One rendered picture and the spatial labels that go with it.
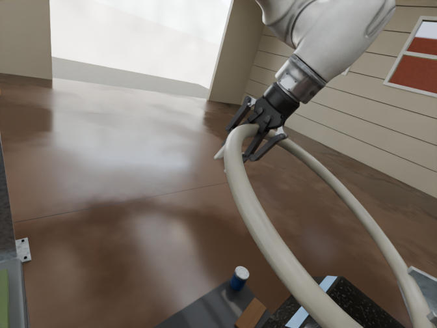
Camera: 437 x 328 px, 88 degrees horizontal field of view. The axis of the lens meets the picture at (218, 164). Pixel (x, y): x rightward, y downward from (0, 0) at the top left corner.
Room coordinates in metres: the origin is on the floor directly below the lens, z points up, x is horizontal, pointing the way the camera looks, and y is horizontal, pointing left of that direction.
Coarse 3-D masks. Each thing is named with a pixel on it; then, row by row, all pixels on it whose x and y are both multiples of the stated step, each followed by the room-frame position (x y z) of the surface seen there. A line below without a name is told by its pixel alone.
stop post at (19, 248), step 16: (0, 144) 0.88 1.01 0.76; (0, 160) 0.88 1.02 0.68; (0, 176) 0.87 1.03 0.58; (0, 192) 0.87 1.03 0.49; (0, 208) 0.86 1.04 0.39; (0, 224) 0.85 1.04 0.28; (0, 240) 0.84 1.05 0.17; (16, 240) 0.98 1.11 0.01; (0, 256) 0.83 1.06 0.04; (16, 256) 0.88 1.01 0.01
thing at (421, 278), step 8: (408, 272) 0.38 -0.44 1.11; (416, 272) 0.38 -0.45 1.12; (424, 272) 0.38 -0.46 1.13; (416, 280) 0.37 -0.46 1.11; (424, 280) 0.37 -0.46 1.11; (432, 280) 0.37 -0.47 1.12; (400, 288) 0.37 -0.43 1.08; (424, 288) 0.37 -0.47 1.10; (432, 288) 0.36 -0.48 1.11; (424, 296) 0.36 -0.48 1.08; (432, 296) 0.36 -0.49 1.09; (432, 304) 0.35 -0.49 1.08; (408, 312) 0.31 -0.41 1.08; (432, 312) 0.28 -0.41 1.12; (432, 320) 0.27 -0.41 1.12
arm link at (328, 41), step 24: (336, 0) 0.47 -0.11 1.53; (360, 0) 0.45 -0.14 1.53; (384, 0) 0.44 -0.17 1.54; (312, 24) 0.48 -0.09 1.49; (336, 24) 0.45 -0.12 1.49; (360, 24) 0.44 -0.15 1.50; (384, 24) 0.46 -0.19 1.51; (312, 48) 0.46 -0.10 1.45; (336, 48) 0.44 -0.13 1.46; (360, 48) 0.45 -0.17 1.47; (336, 72) 0.47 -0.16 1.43
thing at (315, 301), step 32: (256, 128) 0.50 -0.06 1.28; (224, 160) 0.33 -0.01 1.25; (256, 224) 0.23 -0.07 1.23; (288, 256) 0.20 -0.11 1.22; (384, 256) 0.44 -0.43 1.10; (288, 288) 0.18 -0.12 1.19; (320, 288) 0.19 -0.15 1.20; (416, 288) 0.35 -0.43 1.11; (320, 320) 0.17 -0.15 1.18; (352, 320) 0.17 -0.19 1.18; (416, 320) 0.28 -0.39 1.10
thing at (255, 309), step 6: (252, 300) 1.05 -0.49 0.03; (252, 306) 1.01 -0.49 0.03; (258, 306) 1.02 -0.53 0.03; (264, 306) 1.04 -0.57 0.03; (246, 312) 0.96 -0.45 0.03; (252, 312) 0.97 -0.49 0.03; (258, 312) 0.98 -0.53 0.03; (240, 318) 0.91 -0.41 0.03; (246, 318) 0.92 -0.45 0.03; (252, 318) 0.93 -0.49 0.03; (258, 318) 0.94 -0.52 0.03; (234, 324) 0.87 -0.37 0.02; (240, 324) 0.87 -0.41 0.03; (246, 324) 0.88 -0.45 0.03; (252, 324) 0.90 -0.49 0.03
